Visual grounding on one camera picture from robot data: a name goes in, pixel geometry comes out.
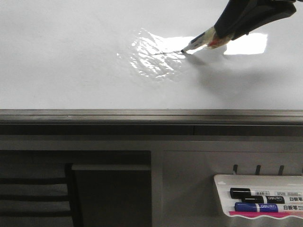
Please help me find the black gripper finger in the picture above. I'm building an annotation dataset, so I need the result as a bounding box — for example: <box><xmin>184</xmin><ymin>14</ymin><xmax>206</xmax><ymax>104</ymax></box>
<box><xmin>231</xmin><ymin>2</ymin><xmax>296</xmax><ymax>40</ymax></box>
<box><xmin>214</xmin><ymin>0</ymin><xmax>276</xmax><ymax>37</ymax></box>

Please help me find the black hook left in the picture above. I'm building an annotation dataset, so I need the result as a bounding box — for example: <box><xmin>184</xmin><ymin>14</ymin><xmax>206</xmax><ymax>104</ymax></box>
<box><xmin>232</xmin><ymin>164</ymin><xmax>238</xmax><ymax>175</ymax></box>

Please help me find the black hook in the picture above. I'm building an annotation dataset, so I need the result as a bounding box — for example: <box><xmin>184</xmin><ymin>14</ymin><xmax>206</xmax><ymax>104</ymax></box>
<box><xmin>232</xmin><ymin>164</ymin><xmax>238</xmax><ymax>175</ymax></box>
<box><xmin>255</xmin><ymin>165</ymin><xmax>261</xmax><ymax>175</ymax></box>
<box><xmin>278</xmin><ymin>165</ymin><xmax>285</xmax><ymax>175</ymax></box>

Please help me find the black hook right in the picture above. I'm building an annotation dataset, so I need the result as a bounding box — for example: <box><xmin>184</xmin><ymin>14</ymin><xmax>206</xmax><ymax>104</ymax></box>
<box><xmin>278</xmin><ymin>165</ymin><xmax>285</xmax><ymax>175</ymax></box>

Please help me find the black hook middle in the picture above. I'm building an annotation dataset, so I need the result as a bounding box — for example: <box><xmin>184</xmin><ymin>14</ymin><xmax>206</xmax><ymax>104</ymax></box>
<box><xmin>255</xmin><ymin>165</ymin><xmax>261</xmax><ymax>175</ymax></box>

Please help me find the white marker tray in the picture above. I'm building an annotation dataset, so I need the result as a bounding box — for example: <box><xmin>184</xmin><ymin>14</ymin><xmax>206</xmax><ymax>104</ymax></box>
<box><xmin>214</xmin><ymin>175</ymin><xmax>303</xmax><ymax>227</ymax></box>

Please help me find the black capped marker top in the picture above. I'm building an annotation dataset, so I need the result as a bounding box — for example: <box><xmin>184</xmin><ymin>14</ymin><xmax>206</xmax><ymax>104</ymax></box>
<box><xmin>230</xmin><ymin>188</ymin><xmax>303</xmax><ymax>199</ymax></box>

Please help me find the black capped marker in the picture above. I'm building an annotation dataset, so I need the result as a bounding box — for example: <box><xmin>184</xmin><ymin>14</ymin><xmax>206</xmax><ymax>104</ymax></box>
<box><xmin>230</xmin><ymin>188</ymin><xmax>303</xmax><ymax>199</ymax></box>
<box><xmin>241</xmin><ymin>196</ymin><xmax>303</xmax><ymax>204</ymax></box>

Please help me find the black capped marker middle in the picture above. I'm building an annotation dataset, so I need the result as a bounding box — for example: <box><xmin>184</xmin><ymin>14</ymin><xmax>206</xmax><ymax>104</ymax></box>
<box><xmin>241</xmin><ymin>196</ymin><xmax>303</xmax><ymax>204</ymax></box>

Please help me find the blue capped marker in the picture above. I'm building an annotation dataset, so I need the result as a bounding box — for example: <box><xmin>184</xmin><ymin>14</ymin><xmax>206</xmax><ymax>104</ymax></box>
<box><xmin>234</xmin><ymin>202</ymin><xmax>303</xmax><ymax>212</ymax></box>

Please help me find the dark cabinet box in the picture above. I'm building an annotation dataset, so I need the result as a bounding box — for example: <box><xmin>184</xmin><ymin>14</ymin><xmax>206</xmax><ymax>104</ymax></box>
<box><xmin>72</xmin><ymin>164</ymin><xmax>152</xmax><ymax>227</ymax></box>

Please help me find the black chair backrest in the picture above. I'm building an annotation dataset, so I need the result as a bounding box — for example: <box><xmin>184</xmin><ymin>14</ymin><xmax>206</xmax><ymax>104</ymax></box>
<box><xmin>0</xmin><ymin>163</ymin><xmax>84</xmax><ymax>227</ymax></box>

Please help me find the white whiteboard with aluminium frame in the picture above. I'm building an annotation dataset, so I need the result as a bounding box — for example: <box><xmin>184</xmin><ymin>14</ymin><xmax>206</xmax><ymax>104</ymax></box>
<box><xmin>0</xmin><ymin>0</ymin><xmax>303</xmax><ymax>136</ymax></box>

